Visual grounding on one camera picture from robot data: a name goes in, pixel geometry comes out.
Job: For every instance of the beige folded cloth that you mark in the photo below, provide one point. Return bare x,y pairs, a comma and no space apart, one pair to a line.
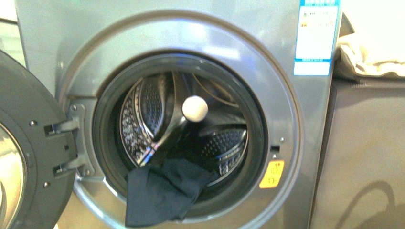
359,56

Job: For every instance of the dark navy knit garment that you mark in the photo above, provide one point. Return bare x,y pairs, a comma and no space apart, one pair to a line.
157,194

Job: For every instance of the blue energy label sticker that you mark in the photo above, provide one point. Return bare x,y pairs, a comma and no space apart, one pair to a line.
316,35

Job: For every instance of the round washing machine door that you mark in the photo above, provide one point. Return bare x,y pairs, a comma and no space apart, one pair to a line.
34,187

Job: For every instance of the grey cabinet beside washer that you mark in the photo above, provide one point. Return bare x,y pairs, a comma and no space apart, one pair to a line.
362,167

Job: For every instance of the orange warning sticker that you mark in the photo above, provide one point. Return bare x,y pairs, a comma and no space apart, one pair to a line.
273,174

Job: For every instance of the grey front-load washing machine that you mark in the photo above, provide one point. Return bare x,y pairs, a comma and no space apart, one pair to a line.
141,80

